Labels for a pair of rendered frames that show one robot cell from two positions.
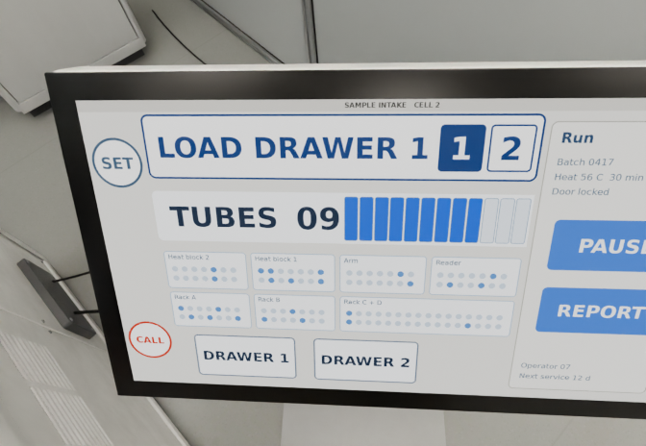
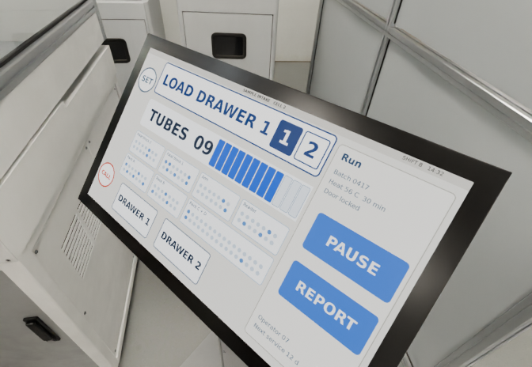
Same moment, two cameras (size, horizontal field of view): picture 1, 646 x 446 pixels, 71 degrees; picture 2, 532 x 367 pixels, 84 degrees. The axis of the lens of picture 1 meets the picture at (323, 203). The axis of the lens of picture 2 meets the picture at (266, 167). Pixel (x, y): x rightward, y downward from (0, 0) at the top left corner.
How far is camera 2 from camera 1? 25 cm
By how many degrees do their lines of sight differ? 27
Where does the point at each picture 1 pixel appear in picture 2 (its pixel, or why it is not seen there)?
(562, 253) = (315, 239)
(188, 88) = (188, 57)
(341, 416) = not seen: outside the picture
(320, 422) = not seen: outside the picture
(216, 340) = (128, 191)
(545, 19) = not seen: hidden behind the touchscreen
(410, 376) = (196, 278)
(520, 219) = (299, 199)
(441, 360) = (216, 278)
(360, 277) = (203, 191)
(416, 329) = (214, 244)
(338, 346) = (173, 230)
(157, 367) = (99, 191)
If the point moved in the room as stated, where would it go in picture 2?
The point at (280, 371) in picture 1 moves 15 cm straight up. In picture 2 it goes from (141, 228) to (112, 147)
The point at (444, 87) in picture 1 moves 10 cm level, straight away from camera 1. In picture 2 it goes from (291, 99) to (347, 81)
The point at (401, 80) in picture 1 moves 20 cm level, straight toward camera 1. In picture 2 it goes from (273, 87) to (109, 149)
